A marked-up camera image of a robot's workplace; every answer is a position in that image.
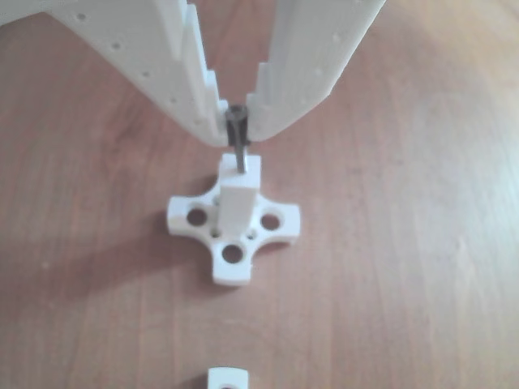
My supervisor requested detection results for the small metal screw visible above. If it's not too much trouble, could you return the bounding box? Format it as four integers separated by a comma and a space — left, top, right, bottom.
225, 103, 251, 175

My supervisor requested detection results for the white cross-base peg stand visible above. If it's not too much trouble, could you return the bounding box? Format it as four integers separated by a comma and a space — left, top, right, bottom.
167, 152, 303, 287
208, 365, 249, 389

